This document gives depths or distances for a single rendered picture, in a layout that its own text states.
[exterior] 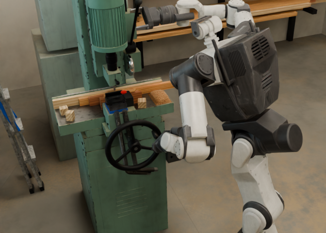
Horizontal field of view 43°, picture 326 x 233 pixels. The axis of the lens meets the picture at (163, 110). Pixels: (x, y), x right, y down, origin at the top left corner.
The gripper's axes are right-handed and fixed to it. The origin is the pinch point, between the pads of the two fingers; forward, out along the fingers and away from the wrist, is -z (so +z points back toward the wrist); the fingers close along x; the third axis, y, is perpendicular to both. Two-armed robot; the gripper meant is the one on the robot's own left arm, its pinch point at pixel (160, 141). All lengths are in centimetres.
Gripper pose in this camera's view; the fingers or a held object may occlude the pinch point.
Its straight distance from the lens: 196.8
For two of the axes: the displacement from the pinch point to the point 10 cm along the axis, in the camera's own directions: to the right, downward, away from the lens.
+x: 6.6, -7.2, 2.2
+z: 2.8, -0.4, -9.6
